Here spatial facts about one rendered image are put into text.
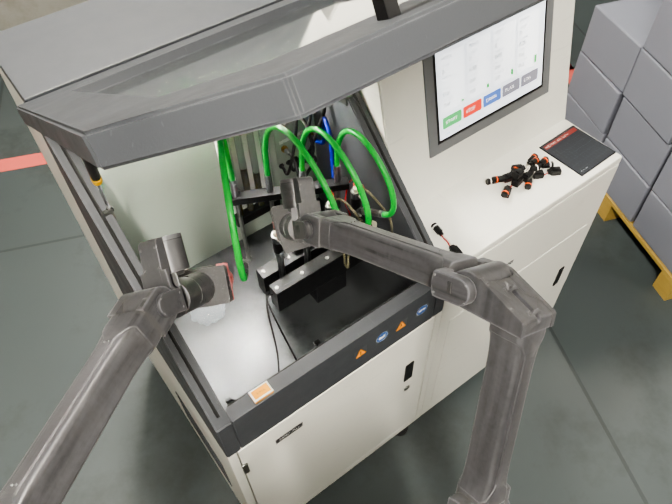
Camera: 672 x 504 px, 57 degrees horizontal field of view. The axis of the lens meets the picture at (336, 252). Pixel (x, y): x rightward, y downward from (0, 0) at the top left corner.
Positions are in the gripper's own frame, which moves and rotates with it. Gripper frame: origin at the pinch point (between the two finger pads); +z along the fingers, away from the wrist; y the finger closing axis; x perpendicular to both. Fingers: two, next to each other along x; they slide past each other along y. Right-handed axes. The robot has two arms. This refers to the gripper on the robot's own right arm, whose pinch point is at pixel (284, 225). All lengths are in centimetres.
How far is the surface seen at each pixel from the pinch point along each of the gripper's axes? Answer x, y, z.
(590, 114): -172, -1, 115
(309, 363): 3.2, -33.3, 4.0
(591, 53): -173, 25, 108
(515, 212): -65, -17, 16
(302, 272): -3.9, -14.3, 18.3
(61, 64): 35, 46, 6
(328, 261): -11.4, -13.8, 19.1
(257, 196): 0.9, 7.5, 23.5
